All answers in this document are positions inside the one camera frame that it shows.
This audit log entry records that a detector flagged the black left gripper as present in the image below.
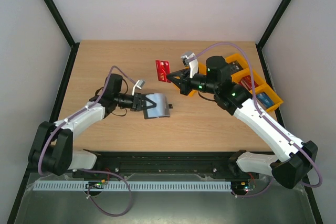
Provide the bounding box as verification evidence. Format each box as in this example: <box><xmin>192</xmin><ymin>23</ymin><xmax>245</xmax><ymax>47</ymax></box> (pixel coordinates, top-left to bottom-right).
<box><xmin>114</xmin><ymin>92</ymin><xmax>156</xmax><ymax>111</ymax></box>

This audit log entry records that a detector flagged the black leather card holder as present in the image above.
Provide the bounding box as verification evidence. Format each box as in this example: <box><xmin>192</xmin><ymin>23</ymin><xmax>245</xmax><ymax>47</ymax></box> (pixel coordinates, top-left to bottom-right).
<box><xmin>143</xmin><ymin>93</ymin><xmax>172</xmax><ymax>120</ymax></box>

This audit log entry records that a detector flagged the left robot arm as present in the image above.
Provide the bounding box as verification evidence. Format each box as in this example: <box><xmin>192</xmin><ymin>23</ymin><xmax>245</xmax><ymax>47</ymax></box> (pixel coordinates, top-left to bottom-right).
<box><xmin>28</xmin><ymin>74</ymin><xmax>164</xmax><ymax>176</ymax></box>

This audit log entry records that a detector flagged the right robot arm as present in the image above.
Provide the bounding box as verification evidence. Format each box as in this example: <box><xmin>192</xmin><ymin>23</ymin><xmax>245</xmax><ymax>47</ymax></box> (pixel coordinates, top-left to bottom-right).
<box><xmin>166</xmin><ymin>56</ymin><xmax>318</xmax><ymax>189</ymax></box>

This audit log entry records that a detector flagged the yellow bin with white cards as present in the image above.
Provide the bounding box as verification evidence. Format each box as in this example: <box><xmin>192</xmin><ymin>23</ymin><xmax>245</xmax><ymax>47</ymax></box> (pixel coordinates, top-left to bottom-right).
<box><xmin>186</xmin><ymin>63</ymin><xmax>207</xmax><ymax>97</ymax></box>

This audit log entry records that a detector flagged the black card stack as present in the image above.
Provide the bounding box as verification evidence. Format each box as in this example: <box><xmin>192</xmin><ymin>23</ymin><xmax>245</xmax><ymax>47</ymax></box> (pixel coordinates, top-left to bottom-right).
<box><xmin>229</xmin><ymin>61</ymin><xmax>243</xmax><ymax>74</ymax></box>

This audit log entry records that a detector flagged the yellow bin with black cards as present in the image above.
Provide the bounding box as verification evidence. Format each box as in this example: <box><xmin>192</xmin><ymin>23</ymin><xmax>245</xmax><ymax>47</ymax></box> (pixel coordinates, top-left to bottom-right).
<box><xmin>225</xmin><ymin>54</ymin><xmax>249</xmax><ymax>74</ymax></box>

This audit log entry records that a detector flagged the yellow bin with red cards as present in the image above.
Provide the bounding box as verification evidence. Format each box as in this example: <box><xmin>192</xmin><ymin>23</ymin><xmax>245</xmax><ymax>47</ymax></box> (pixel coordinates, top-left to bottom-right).
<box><xmin>231</xmin><ymin>68</ymin><xmax>266</xmax><ymax>93</ymax></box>

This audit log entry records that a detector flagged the red VIP card stack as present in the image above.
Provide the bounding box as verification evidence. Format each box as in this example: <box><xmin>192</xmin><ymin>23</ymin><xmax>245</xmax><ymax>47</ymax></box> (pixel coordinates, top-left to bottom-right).
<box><xmin>239</xmin><ymin>75</ymin><xmax>252</xmax><ymax>91</ymax></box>

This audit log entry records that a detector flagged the blue card stack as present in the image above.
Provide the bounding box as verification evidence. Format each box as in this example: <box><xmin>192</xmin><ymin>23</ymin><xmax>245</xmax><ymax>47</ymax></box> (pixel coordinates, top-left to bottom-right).
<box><xmin>256</xmin><ymin>92</ymin><xmax>274</xmax><ymax>109</ymax></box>

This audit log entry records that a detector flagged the yellow bin with blue cards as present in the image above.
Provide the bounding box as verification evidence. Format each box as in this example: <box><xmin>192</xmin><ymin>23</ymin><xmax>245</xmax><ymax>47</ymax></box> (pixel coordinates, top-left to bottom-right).
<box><xmin>255</xmin><ymin>84</ymin><xmax>283</xmax><ymax>112</ymax></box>

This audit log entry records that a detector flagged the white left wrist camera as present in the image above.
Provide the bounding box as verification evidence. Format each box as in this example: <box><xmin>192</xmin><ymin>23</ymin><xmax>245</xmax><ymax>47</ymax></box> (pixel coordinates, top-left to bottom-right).
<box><xmin>132</xmin><ymin>79</ymin><xmax>145</xmax><ymax>95</ymax></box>

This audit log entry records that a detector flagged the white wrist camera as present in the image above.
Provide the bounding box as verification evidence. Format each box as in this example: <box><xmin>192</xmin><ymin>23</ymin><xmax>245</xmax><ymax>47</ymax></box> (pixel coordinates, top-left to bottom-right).
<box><xmin>132</xmin><ymin>79</ymin><xmax>145</xmax><ymax>95</ymax></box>
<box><xmin>181</xmin><ymin>51</ymin><xmax>198</xmax><ymax>79</ymax></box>

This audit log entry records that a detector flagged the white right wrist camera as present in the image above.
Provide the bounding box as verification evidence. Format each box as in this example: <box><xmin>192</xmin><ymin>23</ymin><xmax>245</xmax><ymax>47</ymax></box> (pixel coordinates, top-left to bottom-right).
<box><xmin>181</xmin><ymin>51</ymin><xmax>198</xmax><ymax>79</ymax></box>

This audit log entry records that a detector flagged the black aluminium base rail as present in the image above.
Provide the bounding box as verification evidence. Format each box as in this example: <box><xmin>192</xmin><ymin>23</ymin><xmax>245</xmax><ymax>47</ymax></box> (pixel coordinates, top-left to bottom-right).
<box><xmin>70</xmin><ymin>151</ymin><xmax>263</xmax><ymax>180</ymax></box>

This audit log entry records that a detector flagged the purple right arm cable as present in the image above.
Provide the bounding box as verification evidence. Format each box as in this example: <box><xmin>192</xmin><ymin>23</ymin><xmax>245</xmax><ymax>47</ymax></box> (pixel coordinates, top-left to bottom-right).
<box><xmin>194</xmin><ymin>41</ymin><xmax>323</xmax><ymax>188</ymax></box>

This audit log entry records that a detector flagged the white slotted cable duct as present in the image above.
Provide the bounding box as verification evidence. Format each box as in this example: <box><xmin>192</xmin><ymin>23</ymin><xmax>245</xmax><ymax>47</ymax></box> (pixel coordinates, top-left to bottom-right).
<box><xmin>33</xmin><ymin>180</ymin><xmax>232</xmax><ymax>192</ymax></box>

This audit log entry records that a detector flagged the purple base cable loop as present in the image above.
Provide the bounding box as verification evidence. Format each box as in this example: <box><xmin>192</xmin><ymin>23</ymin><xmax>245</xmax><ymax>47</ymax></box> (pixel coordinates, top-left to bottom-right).
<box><xmin>83</xmin><ymin>169</ymin><xmax>132</xmax><ymax>216</ymax></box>

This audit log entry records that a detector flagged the black frame post left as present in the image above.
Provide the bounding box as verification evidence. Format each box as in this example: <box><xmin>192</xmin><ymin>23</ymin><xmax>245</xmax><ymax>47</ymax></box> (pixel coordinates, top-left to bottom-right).
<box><xmin>27</xmin><ymin>0</ymin><xmax>79</xmax><ymax>49</ymax></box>

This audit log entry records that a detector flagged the black frame post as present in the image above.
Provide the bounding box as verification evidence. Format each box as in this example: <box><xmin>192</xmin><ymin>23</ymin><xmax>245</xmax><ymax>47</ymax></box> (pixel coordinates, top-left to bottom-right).
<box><xmin>27</xmin><ymin>0</ymin><xmax>79</xmax><ymax>49</ymax></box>
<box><xmin>257</xmin><ymin>0</ymin><xmax>309</xmax><ymax>49</ymax></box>

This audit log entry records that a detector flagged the black frame post right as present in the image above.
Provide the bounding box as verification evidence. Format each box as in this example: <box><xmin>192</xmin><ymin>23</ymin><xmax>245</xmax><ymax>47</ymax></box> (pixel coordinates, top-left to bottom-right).
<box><xmin>257</xmin><ymin>0</ymin><xmax>309</xmax><ymax>49</ymax></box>

